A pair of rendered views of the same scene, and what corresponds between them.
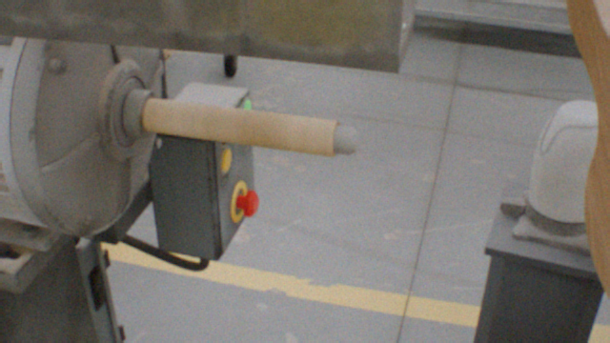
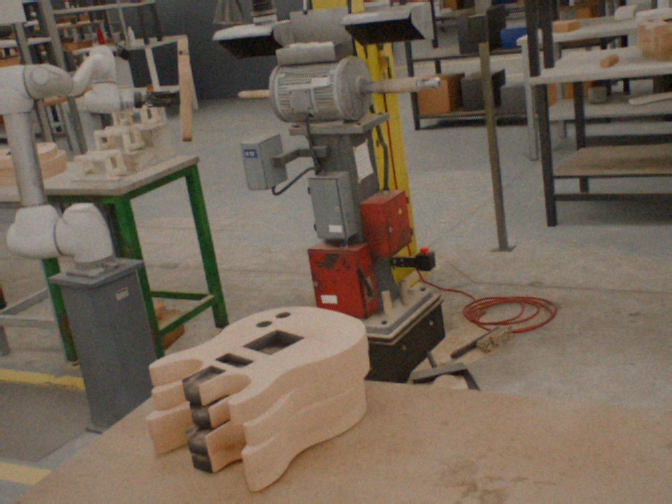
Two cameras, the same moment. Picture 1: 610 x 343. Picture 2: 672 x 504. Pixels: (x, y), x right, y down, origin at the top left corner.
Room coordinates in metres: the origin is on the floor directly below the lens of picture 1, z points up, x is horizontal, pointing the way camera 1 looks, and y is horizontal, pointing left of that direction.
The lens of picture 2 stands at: (4.68, 1.60, 1.88)
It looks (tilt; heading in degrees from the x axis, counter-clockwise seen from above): 18 degrees down; 198
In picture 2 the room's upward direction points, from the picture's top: 9 degrees counter-clockwise
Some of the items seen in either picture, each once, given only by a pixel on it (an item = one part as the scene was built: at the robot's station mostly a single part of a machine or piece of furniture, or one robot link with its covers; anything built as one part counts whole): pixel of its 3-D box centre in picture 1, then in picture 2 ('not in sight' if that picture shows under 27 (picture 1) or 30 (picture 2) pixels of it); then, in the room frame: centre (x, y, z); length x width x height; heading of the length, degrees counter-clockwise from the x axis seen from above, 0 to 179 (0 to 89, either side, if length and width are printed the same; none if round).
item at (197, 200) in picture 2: not in sight; (207, 250); (0.25, -0.49, 0.45); 0.05 x 0.05 x 0.90; 75
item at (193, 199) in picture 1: (155, 189); (282, 166); (0.87, 0.21, 0.99); 0.24 x 0.21 x 0.26; 75
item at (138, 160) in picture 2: not in sight; (123, 159); (0.39, -0.76, 0.98); 0.27 x 0.16 x 0.09; 78
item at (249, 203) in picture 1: (243, 202); not in sight; (0.87, 0.08, 0.97); 0.04 x 0.04 x 0.04; 75
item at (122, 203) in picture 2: not in sight; (141, 286); (0.73, -0.62, 0.45); 0.05 x 0.05 x 0.90; 75
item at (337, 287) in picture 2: not in sight; (341, 273); (0.84, 0.38, 0.49); 0.25 x 0.12 x 0.37; 75
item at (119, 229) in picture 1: (134, 192); (289, 156); (0.82, 0.23, 1.02); 0.19 x 0.04 x 0.04; 165
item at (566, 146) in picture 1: (578, 156); (84, 231); (1.19, -0.56, 0.87); 0.18 x 0.16 x 0.22; 99
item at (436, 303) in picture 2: not in sight; (371, 337); (0.68, 0.42, 0.12); 0.61 x 0.51 x 0.25; 165
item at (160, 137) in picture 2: not in sight; (141, 143); (0.24, -0.73, 1.02); 0.27 x 0.15 x 0.17; 78
